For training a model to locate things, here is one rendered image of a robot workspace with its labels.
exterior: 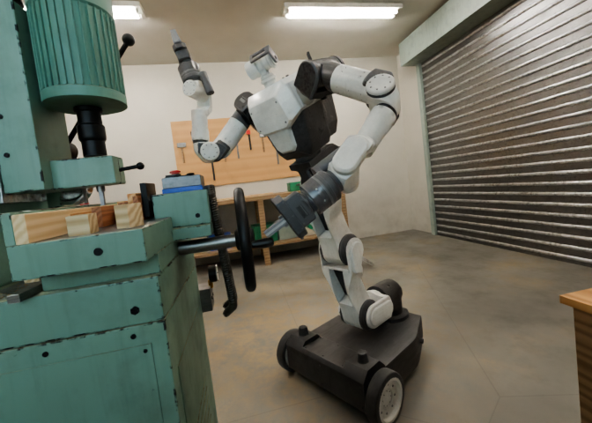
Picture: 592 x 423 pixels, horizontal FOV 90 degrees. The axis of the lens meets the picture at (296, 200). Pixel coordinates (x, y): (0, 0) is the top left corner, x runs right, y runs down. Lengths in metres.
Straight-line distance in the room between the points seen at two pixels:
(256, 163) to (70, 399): 3.68
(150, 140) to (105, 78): 3.50
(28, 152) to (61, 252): 0.32
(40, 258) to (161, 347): 0.27
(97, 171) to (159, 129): 3.51
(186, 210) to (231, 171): 3.38
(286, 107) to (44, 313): 0.86
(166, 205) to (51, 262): 0.28
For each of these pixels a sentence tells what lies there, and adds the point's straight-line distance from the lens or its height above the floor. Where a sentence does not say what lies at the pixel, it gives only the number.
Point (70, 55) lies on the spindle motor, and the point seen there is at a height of 1.29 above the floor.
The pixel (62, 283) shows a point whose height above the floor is 0.81.
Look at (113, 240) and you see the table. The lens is 0.61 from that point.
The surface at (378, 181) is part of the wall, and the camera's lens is 4.72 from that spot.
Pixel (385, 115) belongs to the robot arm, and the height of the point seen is 1.09.
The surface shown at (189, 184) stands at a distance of 0.81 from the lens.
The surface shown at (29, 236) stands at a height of 0.91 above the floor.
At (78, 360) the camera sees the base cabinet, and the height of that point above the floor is 0.67.
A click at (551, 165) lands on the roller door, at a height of 0.84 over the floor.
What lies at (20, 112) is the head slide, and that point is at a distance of 0.91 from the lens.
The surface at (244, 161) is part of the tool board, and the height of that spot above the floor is 1.33.
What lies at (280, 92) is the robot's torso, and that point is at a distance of 1.11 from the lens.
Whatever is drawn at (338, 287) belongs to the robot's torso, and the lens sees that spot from 1.50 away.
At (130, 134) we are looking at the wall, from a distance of 4.43.
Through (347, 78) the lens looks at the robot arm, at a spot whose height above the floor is 1.24.
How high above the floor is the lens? 0.95
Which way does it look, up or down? 3 degrees down
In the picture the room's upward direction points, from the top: 7 degrees counter-clockwise
